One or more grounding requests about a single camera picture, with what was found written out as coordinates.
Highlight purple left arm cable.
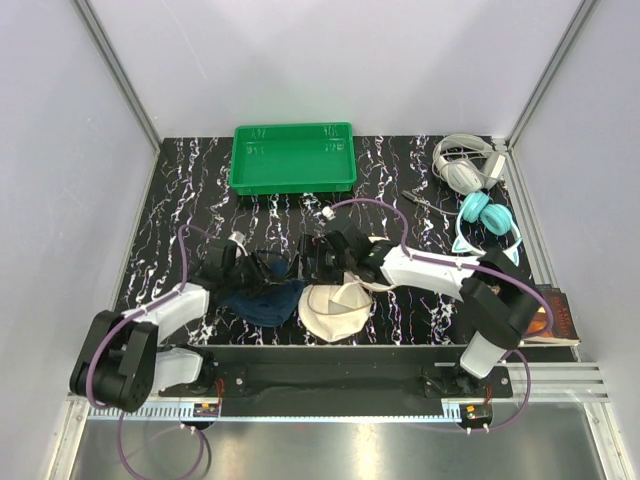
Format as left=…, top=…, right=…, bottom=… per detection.
left=87, top=224, right=236, bottom=480

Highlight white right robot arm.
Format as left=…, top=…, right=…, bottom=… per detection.
left=289, top=225, right=544, bottom=397

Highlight green plastic tray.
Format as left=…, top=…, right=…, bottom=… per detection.
left=229, top=122, right=358, bottom=196

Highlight aluminium frame post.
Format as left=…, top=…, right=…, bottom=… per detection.
left=504, top=0, right=604, bottom=151
left=69, top=0, right=164, bottom=151

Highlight right aluminium frame post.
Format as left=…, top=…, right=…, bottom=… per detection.
left=504, top=0, right=604, bottom=151

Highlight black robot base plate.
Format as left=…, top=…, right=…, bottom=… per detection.
left=161, top=346, right=513, bottom=419

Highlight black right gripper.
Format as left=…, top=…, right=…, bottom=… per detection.
left=284, top=234, right=355, bottom=287

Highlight white grey headphones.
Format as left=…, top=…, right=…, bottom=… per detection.
left=432, top=134, right=506, bottom=195

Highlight dark orange book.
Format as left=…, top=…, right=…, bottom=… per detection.
left=524, top=284, right=581, bottom=346

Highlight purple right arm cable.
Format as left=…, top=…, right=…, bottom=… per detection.
left=322, top=198, right=551, bottom=434

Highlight teal cat ear headphones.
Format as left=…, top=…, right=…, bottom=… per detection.
left=451, top=191, right=523, bottom=266

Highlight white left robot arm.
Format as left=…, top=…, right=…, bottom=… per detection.
left=69, top=239, right=304, bottom=412

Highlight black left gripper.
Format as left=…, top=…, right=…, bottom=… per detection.
left=223, top=249, right=284, bottom=299

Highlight dark blue bra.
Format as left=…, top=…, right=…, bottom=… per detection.
left=221, top=280, right=305, bottom=328

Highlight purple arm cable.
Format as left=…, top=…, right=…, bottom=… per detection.
left=322, top=198, right=551, bottom=434
left=87, top=224, right=236, bottom=480

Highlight left aluminium frame post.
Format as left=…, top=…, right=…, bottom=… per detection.
left=69, top=0, right=164, bottom=151

